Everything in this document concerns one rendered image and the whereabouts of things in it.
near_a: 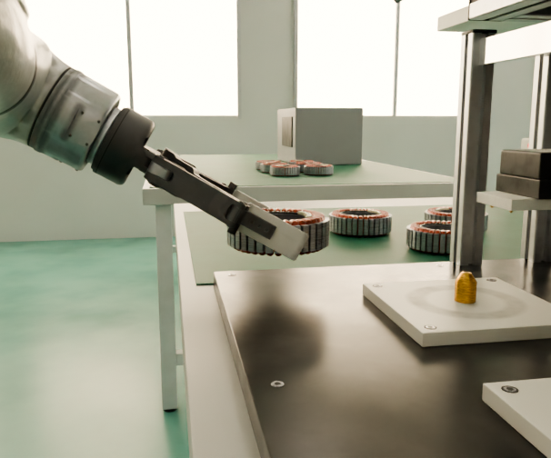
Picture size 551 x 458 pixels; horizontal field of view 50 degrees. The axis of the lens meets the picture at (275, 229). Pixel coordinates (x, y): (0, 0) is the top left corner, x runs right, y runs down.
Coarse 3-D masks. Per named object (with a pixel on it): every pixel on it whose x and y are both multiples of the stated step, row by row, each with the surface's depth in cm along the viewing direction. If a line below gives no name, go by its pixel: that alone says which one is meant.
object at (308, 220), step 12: (276, 216) 68; (288, 216) 68; (300, 216) 67; (312, 216) 64; (324, 216) 64; (300, 228) 60; (312, 228) 61; (324, 228) 63; (228, 240) 64; (240, 240) 62; (252, 240) 61; (312, 240) 61; (324, 240) 63; (252, 252) 62; (264, 252) 61; (276, 252) 60; (300, 252) 61; (312, 252) 62
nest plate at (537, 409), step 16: (496, 384) 38; (512, 384) 38; (528, 384) 38; (544, 384) 38; (496, 400) 36; (512, 400) 36; (528, 400) 36; (544, 400) 36; (512, 416) 35; (528, 416) 34; (544, 416) 34; (528, 432) 33; (544, 432) 32; (544, 448) 32
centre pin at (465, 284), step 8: (464, 272) 55; (456, 280) 55; (464, 280) 55; (472, 280) 55; (456, 288) 55; (464, 288) 54; (472, 288) 54; (456, 296) 55; (464, 296) 55; (472, 296) 55
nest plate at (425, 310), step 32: (384, 288) 60; (416, 288) 60; (448, 288) 60; (480, 288) 60; (512, 288) 60; (416, 320) 50; (448, 320) 50; (480, 320) 50; (512, 320) 50; (544, 320) 50
